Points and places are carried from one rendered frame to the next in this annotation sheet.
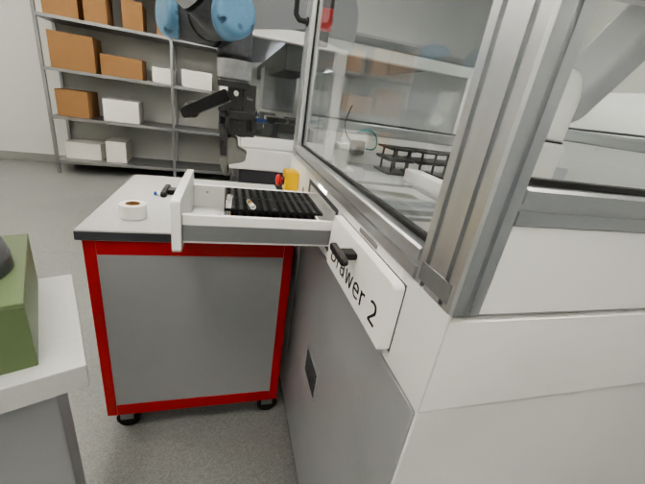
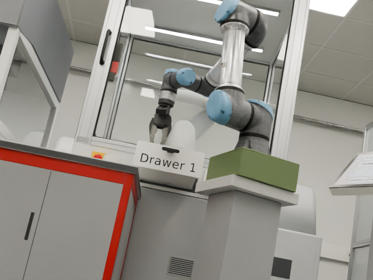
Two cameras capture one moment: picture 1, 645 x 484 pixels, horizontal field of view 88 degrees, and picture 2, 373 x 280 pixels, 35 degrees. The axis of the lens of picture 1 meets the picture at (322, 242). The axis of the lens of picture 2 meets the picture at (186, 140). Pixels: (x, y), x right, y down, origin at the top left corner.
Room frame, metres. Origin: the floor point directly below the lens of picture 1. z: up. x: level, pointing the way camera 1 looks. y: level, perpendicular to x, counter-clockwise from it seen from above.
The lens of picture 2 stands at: (-0.05, 2.60, 0.30)
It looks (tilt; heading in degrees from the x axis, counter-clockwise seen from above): 16 degrees up; 288
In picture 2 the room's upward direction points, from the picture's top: 11 degrees clockwise
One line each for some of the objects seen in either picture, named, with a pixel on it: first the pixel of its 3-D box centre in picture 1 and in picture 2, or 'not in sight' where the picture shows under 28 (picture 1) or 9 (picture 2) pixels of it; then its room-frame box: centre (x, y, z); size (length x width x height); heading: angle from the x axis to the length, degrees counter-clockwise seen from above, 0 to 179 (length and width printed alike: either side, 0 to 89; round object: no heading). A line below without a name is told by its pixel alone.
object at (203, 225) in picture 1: (274, 213); (167, 172); (0.80, 0.13, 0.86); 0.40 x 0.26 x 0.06; 108
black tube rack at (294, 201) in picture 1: (270, 211); not in sight; (0.79, 0.14, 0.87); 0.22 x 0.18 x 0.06; 108
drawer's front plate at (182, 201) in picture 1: (184, 205); (169, 159); (0.73, 0.33, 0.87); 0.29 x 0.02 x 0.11; 18
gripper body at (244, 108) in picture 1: (236, 109); (163, 115); (0.83, 0.25, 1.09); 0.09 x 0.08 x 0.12; 103
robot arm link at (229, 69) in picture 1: (234, 71); (166, 98); (0.83, 0.26, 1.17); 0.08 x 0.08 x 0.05
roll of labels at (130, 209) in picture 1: (132, 209); (111, 161); (0.88, 0.55, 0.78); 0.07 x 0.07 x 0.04
